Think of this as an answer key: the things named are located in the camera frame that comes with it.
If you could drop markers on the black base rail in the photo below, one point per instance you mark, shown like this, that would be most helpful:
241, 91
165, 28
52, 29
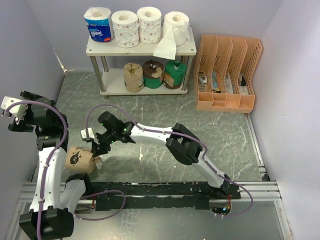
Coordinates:
149, 195

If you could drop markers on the rose-print roll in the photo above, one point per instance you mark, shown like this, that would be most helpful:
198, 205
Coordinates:
150, 20
126, 28

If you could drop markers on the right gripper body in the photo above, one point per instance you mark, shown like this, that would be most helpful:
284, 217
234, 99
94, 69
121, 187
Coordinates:
105, 140

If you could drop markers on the white two-tier shelf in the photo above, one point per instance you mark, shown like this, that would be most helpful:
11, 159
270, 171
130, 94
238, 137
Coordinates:
111, 80

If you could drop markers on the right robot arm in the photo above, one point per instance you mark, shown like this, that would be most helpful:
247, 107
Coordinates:
185, 147

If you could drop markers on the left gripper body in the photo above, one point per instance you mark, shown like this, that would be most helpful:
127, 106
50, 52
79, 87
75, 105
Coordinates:
24, 125

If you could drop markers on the tan roll with label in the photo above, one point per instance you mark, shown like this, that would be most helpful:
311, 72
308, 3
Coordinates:
133, 77

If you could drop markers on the blue Tempo roll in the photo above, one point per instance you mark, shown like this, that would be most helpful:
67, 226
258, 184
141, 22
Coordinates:
99, 24

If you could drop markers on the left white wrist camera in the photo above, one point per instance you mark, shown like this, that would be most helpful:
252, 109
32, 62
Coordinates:
18, 111

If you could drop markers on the aluminium extrusion rail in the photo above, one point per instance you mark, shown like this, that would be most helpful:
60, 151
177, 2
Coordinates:
259, 190

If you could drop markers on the brown roll black print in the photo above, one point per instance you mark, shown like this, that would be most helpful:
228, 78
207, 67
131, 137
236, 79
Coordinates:
81, 160

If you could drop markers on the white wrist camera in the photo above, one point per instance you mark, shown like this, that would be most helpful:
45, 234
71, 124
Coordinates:
18, 111
88, 135

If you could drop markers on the orange plastic file organizer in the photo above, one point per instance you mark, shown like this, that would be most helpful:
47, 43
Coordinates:
223, 73

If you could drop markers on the plain white paper towel roll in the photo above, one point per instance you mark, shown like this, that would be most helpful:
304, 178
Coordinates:
175, 33

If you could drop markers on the green roll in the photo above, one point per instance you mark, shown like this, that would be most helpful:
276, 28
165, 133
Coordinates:
153, 72
174, 74

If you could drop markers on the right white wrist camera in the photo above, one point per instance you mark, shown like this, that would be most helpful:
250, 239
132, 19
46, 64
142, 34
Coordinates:
88, 135

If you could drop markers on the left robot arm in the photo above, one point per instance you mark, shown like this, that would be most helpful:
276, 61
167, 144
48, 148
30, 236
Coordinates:
51, 215

